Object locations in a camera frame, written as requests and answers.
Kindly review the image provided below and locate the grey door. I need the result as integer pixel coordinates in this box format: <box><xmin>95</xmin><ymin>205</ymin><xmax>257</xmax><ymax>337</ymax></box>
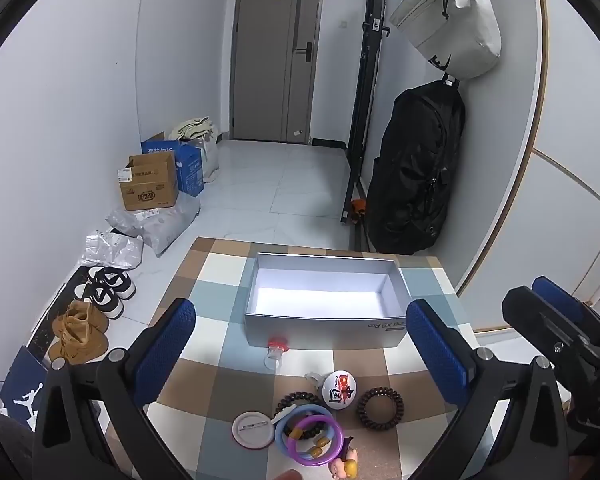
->
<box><xmin>228</xmin><ymin>0</ymin><xmax>326</xmax><ymax>145</ymax></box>

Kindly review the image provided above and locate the grey cardboard box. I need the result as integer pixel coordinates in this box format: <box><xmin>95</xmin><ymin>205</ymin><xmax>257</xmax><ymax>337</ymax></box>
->
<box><xmin>243</xmin><ymin>252</ymin><xmax>412</xmax><ymax>350</ymax></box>

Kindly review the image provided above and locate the brown cardboard box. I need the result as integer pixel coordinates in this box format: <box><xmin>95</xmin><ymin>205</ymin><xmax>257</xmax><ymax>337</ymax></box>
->
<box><xmin>116</xmin><ymin>151</ymin><xmax>179</xmax><ymax>212</ymax></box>

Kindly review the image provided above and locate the white plastic bag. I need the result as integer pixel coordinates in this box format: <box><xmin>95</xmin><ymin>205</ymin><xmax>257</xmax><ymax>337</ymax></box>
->
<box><xmin>200</xmin><ymin>132</ymin><xmax>221</xmax><ymax>183</ymax></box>

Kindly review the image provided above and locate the large grey plastic bag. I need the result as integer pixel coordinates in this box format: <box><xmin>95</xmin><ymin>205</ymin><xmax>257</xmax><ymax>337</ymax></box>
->
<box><xmin>106</xmin><ymin>192</ymin><xmax>201</xmax><ymax>258</ymax></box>

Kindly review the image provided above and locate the beige cloth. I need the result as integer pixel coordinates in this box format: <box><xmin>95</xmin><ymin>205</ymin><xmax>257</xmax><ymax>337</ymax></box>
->
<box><xmin>169</xmin><ymin>116</ymin><xmax>216</xmax><ymax>142</ymax></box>

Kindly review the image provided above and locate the checkered tablecloth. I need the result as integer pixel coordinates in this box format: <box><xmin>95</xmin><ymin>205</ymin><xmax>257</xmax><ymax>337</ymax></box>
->
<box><xmin>102</xmin><ymin>236</ymin><xmax>573</xmax><ymax>480</ymax></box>

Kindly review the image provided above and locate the dark bead bracelet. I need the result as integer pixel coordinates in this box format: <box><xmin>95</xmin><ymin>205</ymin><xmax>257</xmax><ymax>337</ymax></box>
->
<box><xmin>275</xmin><ymin>391</ymin><xmax>333</xmax><ymax>443</ymax></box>

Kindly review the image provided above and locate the dark spiral hair tie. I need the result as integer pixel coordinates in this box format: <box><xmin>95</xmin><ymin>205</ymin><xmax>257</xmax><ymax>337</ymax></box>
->
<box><xmin>356</xmin><ymin>386</ymin><xmax>405</xmax><ymax>431</ymax></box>

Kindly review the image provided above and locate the white round pin badge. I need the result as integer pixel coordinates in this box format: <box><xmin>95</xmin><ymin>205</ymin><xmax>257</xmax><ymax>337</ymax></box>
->
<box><xmin>231</xmin><ymin>410</ymin><xmax>277</xmax><ymax>448</ymax></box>

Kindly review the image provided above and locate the small grey plastic bag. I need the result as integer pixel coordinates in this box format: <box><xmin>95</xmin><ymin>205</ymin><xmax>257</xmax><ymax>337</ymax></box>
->
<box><xmin>80</xmin><ymin>230</ymin><xmax>146</xmax><ymax>271</ymax></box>

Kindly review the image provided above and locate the purple bangle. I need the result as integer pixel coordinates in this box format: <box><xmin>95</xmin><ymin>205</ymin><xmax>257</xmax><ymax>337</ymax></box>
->
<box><xmin>286</xmin><ymin>416</ymin><xmax>344</xmax><ymax>462</ymax></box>

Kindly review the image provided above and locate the blue bangle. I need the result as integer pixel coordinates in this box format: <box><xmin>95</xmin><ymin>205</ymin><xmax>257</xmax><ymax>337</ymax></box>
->
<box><xmin>273</xmin><ymin>405</ymin><xmax>337</xmax><ymax>456</ymax></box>

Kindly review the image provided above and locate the white printed round badge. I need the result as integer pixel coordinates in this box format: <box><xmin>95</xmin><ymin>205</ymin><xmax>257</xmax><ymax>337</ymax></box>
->
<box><xmin>305</xmin><ymin>370</ymin><xmax>358</xmax><ymax>411</ymax></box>

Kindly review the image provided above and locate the black and white sneaker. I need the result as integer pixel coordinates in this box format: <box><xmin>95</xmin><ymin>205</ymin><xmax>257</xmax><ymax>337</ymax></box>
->
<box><xmin>87</xmin><ymin>266</ymin><xmax>137</xmax><ymax>301</ymax></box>
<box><xmin>74</xmin><ymin>282</ymin><xmax>126</xmax><ymax>318</ymax></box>

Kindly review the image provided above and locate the black metal door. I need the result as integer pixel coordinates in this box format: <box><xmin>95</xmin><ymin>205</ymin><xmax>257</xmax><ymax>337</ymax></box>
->
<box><xmin>339</xmin><ymin>0</ymin><xmax>392</xmax><ymax>226</ymax></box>

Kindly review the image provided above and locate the tan boot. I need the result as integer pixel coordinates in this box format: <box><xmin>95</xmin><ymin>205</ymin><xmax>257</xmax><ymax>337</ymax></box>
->
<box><xmin>48</xmin><ymin>327</ymin><xmax>110</xmax><ymax>365</ymax></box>
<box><xmin>51</xmin><ymin>300</ymin><xmax>108</xmax><ymax>346</ymax></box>

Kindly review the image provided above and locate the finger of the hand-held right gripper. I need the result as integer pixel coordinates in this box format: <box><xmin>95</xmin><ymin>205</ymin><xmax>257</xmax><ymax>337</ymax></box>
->
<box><xmin>501</xmin><ymin>286</ymin><xmax>600</xmax><ymax>376</ymax></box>
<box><xmin>531</xmin><ymin>275</ymin><xmax>600</xmax><ymax>346</ymax></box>

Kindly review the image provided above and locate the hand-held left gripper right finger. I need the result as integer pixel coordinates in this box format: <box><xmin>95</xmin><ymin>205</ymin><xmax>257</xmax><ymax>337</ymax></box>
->
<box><xmin>405</xmin><ymin>298</ymin><xmax>573</xmax><ymax>480</ymax></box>

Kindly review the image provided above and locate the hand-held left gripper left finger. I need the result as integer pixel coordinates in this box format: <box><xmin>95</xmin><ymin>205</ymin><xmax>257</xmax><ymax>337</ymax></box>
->
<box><xmin>32</xmin><ymin>297</ymin><xmax>197</xmax><ymax>480</ymax></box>

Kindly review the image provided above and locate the dark floor mat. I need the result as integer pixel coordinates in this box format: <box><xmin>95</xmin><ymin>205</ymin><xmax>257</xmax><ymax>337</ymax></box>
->
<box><xmin>24</xmin><ymin>264</ymin><xmax>116</xmax><ymax>361</ymax></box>

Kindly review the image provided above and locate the blue cardboard box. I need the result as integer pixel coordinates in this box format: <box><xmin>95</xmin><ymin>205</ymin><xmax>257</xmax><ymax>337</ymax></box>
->
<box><xmin>140</xmin><ymin>131</ymin><xmax>206</xmax><ymax>198</ymax></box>

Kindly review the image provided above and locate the black backpack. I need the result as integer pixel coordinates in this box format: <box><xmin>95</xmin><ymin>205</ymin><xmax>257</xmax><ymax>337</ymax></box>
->
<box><xmin>366</xmin><ymin>75</ymin><xmax>467</xmax><ymax>256</ymax></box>

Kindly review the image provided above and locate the small blonde doll figure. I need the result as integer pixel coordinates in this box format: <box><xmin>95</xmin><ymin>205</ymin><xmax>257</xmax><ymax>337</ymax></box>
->
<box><xmin>327</xmin><ymin>435</ymin><xmax>361</xmax><ymax>480</ymax></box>

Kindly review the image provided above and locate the light grey bag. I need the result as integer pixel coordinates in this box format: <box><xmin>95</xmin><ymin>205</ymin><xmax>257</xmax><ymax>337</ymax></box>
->
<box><xmin>389</xmin><ymin>0</ymin><xmax>502</xmax><ymax>79</ymax></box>

